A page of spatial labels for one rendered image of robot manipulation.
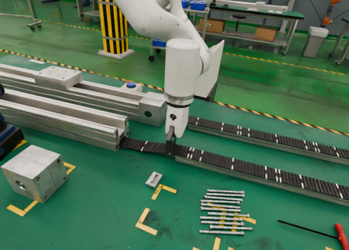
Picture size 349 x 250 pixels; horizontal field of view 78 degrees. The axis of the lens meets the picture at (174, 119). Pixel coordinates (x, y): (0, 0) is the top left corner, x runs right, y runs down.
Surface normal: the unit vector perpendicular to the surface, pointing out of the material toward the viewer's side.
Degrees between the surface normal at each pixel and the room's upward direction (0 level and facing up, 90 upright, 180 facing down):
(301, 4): 90
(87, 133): 90
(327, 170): 0
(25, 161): 0
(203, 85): 90
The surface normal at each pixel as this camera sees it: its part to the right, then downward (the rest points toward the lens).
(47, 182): 0.94, 0.24
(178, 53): -0.26, 0.53
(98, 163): 0.07, -0.83
